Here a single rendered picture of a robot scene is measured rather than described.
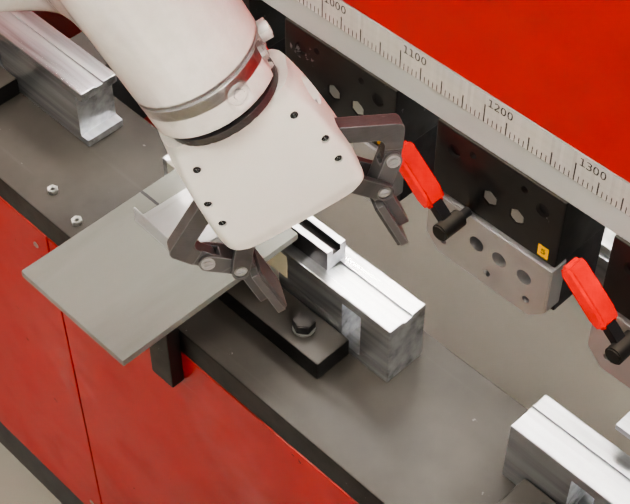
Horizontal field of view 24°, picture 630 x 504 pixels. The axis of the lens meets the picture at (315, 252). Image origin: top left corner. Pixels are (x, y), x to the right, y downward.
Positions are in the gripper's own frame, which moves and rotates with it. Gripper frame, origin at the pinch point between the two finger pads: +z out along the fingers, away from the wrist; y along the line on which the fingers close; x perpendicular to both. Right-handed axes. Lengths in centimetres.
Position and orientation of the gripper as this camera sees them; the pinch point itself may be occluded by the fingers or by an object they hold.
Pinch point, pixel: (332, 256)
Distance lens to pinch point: 96.5
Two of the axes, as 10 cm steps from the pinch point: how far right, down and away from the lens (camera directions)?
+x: 2.2, 6.2, -7.6
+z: 4.5, 6.3, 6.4
